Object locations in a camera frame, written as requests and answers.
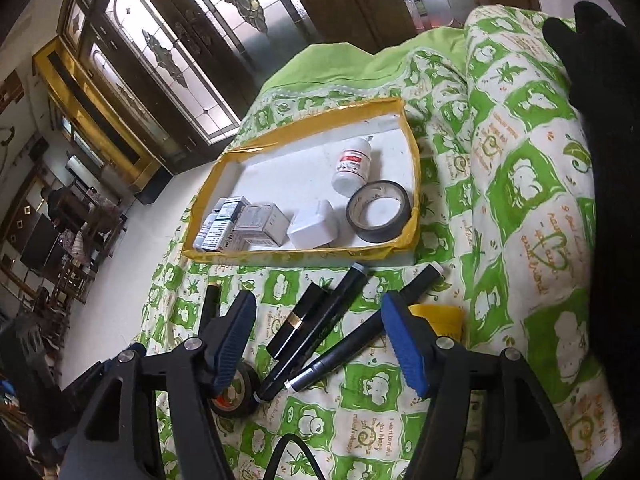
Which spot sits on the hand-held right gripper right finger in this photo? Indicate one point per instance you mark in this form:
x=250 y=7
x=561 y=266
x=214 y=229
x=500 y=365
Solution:
x=407 y=345

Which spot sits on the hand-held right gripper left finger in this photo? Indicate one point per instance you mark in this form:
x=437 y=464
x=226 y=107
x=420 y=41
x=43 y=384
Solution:
x=232 y=340

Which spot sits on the black pen with gold tip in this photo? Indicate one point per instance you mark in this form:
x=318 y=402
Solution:
x=211 y=305

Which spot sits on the yellow tape roll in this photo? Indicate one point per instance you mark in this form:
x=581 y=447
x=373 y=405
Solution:
x=442 y=320

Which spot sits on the black tape roll red core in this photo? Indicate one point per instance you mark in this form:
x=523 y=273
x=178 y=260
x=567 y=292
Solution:
x=240 y=395

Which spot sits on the black marker white end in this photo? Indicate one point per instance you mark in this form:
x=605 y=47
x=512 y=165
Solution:
x=345 y=350

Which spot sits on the black lipstick tube gold band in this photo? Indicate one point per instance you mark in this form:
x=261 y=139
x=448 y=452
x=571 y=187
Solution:
x=295 y=322

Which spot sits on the black marker grey end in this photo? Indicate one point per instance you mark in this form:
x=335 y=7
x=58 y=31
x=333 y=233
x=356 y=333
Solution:
x=325 y=320

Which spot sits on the blue and white medicine box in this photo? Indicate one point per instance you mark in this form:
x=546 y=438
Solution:
x=220 y=235

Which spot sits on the white bottle with green label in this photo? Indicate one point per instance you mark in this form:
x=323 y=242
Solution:
x=204 y=237

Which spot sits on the grey medicine box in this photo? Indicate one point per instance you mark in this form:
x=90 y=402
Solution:
x=262 y=225

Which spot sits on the black tape roll beige core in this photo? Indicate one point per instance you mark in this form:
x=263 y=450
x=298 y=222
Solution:
x=360 y=225

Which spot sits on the green and white medicine box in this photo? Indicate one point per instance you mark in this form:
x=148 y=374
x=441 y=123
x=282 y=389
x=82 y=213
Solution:
x=234 y=208

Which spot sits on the white charger plug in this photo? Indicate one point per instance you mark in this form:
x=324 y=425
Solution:
x=312 y=227

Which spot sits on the white tray with yellow tape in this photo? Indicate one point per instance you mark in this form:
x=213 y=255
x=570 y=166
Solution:
x=280 y=170

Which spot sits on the white pill bottle red label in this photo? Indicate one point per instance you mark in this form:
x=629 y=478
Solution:
x=352 y=167

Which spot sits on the dark wooden furniture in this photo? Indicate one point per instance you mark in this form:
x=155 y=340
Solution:
x=75 y=240

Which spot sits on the green printed blanket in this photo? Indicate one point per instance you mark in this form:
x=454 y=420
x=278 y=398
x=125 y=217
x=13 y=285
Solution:
x=520 y=185

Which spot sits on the gold framed cabinet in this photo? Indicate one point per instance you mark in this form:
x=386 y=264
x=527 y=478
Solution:
x=95 y=110

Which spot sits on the black cloth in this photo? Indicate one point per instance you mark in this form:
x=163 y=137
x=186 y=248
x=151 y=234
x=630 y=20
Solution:
x=610 y=160

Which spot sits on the leaded glass wooden door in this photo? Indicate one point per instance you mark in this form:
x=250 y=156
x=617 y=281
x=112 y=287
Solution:
x=165 y=35

